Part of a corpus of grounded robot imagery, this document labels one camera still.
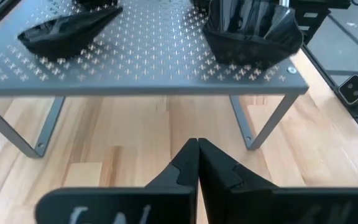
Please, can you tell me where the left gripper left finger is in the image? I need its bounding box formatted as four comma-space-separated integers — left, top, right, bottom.
34, 138, 200, 224

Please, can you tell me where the black teardrop mini plate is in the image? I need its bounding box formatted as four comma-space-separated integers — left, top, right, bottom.
26, 30, 105, 62
17, 6, 124, 44

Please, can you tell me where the black small square mini plate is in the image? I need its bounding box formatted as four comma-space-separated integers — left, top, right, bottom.
75, 0, 118, 7

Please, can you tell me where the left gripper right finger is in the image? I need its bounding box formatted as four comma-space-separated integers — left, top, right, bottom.
198, 138, 358, 224

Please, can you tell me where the grey perforated metal shelf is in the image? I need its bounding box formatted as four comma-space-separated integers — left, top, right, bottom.
0, 0, 310, 159

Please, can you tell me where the small black table camera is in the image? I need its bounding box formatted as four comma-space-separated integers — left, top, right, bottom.
337, 73, 358, 106

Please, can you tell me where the black wavy square mini plate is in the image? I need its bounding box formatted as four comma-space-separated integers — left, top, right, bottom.
208, 0, 303, 41
203, 29, 304, 71

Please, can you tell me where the black slotted bracket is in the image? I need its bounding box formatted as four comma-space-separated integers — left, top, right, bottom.
293, 6, 332, 44

